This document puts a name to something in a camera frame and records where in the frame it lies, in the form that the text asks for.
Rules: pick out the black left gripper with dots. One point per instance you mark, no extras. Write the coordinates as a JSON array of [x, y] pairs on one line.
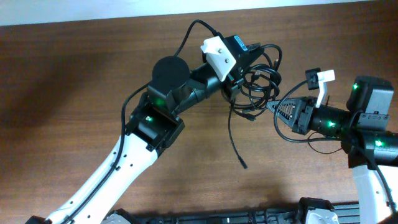
[[232, 86]]

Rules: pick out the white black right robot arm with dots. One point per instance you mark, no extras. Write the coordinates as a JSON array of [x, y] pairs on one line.
[[361, 131]]

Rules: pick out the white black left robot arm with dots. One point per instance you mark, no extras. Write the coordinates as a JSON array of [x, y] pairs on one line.
[[154, 125]]

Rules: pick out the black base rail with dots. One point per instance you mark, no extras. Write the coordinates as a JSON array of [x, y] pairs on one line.
[[308, 210]]

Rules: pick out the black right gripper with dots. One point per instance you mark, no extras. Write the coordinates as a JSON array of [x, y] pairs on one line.
[[303, 109]]

